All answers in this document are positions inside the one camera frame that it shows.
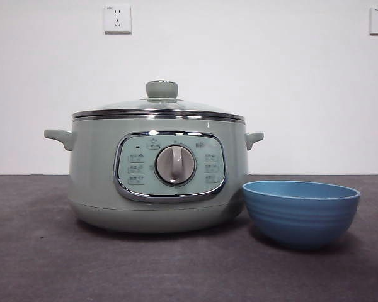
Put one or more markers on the glass lid with green knob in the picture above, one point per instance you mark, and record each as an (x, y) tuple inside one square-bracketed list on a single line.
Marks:
[(192, 108)]

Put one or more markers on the pale green electric steamer pot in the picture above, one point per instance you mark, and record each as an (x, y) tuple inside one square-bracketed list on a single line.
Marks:
[(91, 173)]

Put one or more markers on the blue ribbed bowl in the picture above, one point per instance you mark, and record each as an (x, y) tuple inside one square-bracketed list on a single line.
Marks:
[(302, 220)]

